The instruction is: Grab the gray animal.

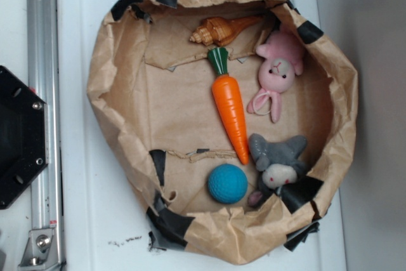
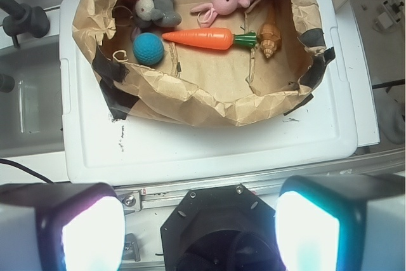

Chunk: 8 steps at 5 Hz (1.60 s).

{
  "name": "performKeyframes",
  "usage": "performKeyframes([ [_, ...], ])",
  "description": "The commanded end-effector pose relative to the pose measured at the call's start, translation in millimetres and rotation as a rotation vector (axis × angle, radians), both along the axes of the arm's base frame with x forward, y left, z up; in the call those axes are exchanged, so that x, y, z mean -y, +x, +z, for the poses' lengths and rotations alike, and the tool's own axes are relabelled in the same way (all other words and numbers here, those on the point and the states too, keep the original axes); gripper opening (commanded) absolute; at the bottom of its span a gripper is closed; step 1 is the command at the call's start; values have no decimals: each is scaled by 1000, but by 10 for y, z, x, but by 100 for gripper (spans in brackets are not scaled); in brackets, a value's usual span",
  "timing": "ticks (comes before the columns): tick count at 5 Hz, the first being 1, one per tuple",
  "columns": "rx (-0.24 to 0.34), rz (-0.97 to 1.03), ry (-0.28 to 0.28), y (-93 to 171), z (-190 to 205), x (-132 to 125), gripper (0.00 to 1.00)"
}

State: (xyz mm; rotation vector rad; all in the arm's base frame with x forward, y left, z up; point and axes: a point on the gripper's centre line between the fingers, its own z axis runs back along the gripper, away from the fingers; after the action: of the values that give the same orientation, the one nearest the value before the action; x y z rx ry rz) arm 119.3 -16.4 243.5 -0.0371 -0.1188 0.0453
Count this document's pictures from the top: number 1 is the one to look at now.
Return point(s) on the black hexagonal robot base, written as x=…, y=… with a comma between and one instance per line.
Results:
x=23, y=137

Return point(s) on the aluminium extrusion rail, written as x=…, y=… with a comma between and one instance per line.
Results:
x=46, y=189

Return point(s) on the blue dimpled ball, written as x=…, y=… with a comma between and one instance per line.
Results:
x=227, y=184

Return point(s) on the brown paper bag container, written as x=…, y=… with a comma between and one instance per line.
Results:
x=150, y=89

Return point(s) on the orange plastic toy carrot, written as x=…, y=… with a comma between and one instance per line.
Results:
x=228, y=100

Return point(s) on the white plastic tray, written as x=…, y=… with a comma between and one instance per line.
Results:
x=105, y=226

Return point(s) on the brown plastic conch shell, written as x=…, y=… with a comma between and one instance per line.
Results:
x=222, y=31

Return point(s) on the gray plush bunny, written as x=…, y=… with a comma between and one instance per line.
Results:
x=278, y=164

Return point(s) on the pink plush bunny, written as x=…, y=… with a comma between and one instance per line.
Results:
x=283, y=55

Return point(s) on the metal corner bracket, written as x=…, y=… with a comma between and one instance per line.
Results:
x=41, y=251

